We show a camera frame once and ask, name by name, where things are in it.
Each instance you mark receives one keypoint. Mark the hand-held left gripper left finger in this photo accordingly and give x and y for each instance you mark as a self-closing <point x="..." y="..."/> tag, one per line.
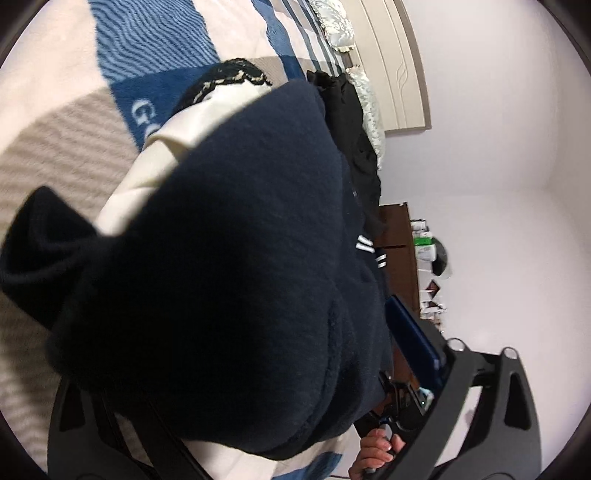
<point x="92" y="415"/>

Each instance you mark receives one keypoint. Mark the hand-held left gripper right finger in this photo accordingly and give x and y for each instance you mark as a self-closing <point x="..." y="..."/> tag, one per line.
<point x="411" y="341"/>

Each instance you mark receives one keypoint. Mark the navy and cream varsity jacket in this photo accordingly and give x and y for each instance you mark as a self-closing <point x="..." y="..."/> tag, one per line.
<point x="231" y="254"/>

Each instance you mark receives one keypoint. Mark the person's right hand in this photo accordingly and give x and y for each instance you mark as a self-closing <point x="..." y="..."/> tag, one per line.
<point x="374" y="454"/>

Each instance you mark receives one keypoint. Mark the black round object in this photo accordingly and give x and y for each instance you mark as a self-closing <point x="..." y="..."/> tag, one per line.
<point x="439" y="258"/>

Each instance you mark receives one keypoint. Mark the dark wooden nightstand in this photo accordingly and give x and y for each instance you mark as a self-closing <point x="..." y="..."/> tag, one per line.
<point x="397" y="240"/>

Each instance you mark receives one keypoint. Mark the black garment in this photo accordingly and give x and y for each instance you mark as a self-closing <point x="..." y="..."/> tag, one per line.
<point x="355" y="138"/>

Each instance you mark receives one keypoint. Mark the floral pillow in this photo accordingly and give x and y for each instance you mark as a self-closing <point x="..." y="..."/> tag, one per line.
<point x="369" y="110"/>
<point x="334" y="23"/>

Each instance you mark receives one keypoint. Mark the cream headboard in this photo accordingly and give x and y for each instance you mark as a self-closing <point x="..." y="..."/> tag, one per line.
<point x="397" y="69"/>

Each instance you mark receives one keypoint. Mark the blue and white striped blanket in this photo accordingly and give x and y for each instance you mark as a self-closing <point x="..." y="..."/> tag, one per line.
<point x="152" y="46"/>

